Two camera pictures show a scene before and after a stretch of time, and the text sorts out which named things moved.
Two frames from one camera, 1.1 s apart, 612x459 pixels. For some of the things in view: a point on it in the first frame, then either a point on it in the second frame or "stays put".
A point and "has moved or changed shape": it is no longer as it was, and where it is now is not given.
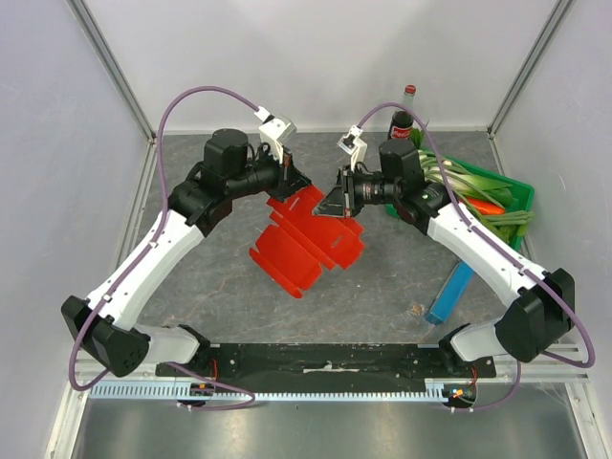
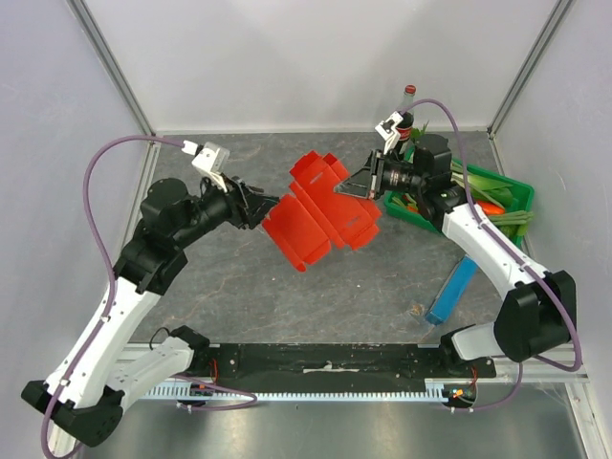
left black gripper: (290, 179) -> (250, 205)
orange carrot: (486, 207) stays put
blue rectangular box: (451, 294) stays put
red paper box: (292, 252) has moved or changed shape
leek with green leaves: (462, 182) stays put
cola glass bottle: (402, 121) stays put
